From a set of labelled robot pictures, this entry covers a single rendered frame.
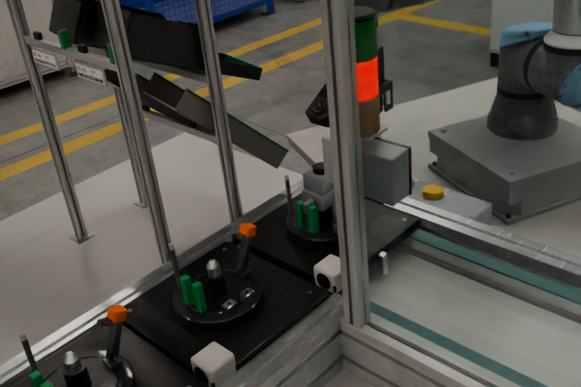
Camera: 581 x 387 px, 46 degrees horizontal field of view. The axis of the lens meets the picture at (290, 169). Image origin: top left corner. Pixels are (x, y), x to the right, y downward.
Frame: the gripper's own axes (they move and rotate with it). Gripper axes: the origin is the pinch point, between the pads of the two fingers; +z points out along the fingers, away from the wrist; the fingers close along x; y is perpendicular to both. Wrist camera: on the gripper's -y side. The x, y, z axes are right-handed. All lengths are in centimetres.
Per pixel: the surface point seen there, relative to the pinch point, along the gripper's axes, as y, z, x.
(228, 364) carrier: -43.7, 8.0, -12.1
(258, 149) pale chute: -4.7, 1.2, 20.8
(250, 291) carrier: -33.0, 5.6, -5.6
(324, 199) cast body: -11.6, 1.5, -2.3
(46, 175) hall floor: 49, 106, 257
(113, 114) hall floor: 118, 106, 295
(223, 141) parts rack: -14.2, -5.0, 19.0
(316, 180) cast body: -11.9, -2.1, -1.1
